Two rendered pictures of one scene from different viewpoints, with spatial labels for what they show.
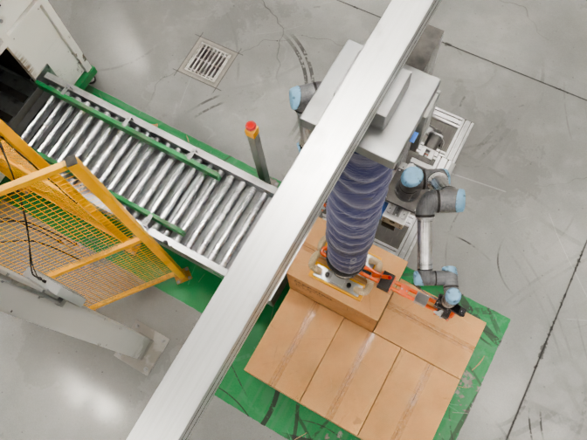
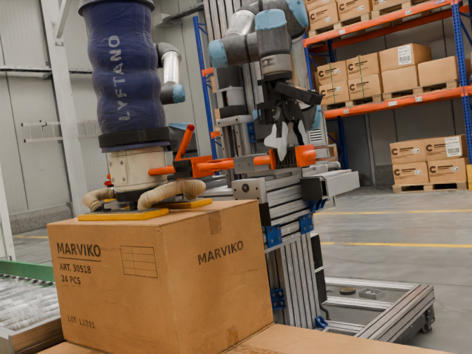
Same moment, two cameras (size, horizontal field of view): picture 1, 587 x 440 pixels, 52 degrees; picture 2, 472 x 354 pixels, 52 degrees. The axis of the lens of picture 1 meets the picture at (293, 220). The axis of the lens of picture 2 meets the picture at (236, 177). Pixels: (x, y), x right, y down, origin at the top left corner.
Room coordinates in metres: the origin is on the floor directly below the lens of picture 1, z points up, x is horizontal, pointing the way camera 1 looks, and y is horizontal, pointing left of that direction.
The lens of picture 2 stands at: (-0.72, -0.67, 1.10)
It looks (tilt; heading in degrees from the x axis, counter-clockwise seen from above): 3 degrees down; 4
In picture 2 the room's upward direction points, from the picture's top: 8 degrees counter-clockwise
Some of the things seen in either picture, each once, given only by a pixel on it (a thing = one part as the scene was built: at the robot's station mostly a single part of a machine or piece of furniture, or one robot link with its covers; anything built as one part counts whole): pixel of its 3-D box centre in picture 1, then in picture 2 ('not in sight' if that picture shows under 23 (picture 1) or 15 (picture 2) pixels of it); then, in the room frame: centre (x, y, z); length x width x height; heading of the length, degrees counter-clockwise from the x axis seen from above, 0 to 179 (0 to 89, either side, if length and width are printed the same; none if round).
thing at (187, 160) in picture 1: (127, 124); (3, 264); (2.22, 1.06, 0.60); 1.60 x 0.10 x 0.09; 52
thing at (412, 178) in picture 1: (412, 179); (270, 120); (1.22, -0.70, 1.20); 0.13 x 0.12 x 0.14; 81
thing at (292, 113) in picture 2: (445, 302); (278, 100); (0.50, -0.72, 1.21); 0.09 x 0.08 x 0.12; 53
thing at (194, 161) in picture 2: (385, 281); (193, 167); (0.69, -0.45, 1.07); 0.10 x 0.08 x 0.06; 143
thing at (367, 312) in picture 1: (346, 275); (156, 272); (0.84, -0.26, 0.75); 0.60 x 0.40 x 0.40; 52
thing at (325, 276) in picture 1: (337, 280); (120, 210); (0.77, -0.20, 0.97); 0.34 x 0.10 x 0.05; 53
